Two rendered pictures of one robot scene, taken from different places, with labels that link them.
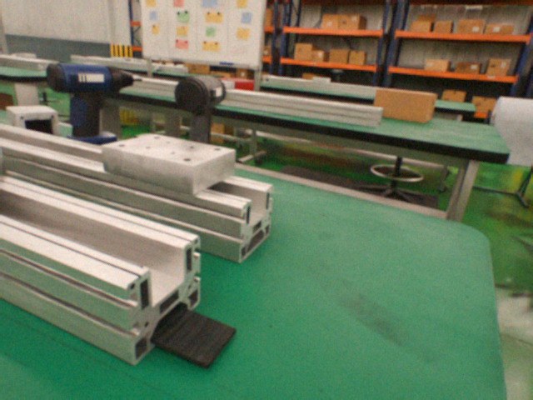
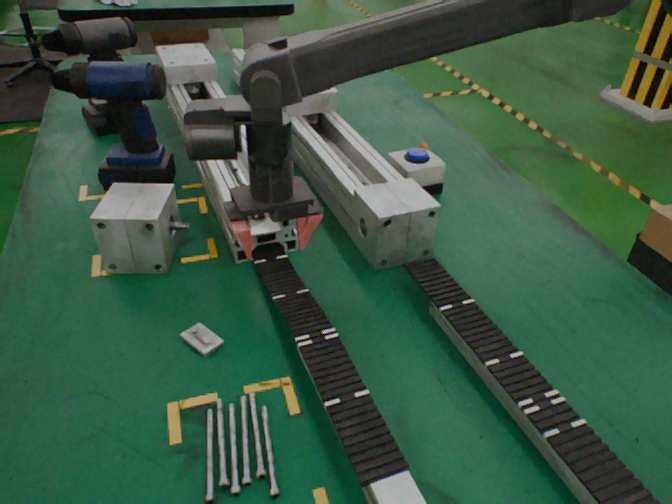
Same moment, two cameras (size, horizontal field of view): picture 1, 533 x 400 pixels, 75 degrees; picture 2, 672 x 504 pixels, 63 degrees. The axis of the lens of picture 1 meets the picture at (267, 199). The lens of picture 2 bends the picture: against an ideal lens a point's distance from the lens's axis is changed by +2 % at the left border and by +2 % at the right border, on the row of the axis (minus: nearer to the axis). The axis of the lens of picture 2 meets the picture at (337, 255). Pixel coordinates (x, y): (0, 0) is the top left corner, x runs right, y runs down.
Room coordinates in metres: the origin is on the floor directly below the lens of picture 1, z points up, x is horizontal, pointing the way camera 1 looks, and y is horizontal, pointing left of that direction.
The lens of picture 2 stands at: (1.16, 1.29, 1.28)
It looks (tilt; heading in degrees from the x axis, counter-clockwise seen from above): 36 degrees down; 224
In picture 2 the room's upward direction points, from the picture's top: 2 degrees clockwise
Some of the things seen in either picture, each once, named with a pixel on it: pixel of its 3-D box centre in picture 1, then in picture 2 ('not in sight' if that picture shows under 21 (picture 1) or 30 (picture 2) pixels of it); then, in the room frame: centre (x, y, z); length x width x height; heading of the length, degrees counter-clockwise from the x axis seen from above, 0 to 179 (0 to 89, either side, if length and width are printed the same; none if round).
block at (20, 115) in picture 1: (29, 127); (148, 227); (0.88, 0.62, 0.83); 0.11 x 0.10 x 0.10; 136
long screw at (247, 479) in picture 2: not in sight; (245, 437); (0.98, 0.99, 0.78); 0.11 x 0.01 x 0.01; 56
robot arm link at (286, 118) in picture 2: not in sight; (264, 137); (0.77, 0.78, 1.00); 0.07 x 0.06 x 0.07; 141
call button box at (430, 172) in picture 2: not in sight; (410, 172); (0.42, 0.76, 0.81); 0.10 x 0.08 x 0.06; 157
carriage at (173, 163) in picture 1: (171, 169); (186, 69); (0.50, 0.15, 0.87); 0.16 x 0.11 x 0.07; 67
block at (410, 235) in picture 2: not in sight; (400, 221); (0.59, 0.87, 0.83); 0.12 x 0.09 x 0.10; 157
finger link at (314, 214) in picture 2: not in sight; (291, 222); (0.75, 0.80, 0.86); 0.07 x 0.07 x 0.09; 67
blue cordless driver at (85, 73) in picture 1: (103, 115); (111, 127); (0.80, 0.39, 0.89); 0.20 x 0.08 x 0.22; 139
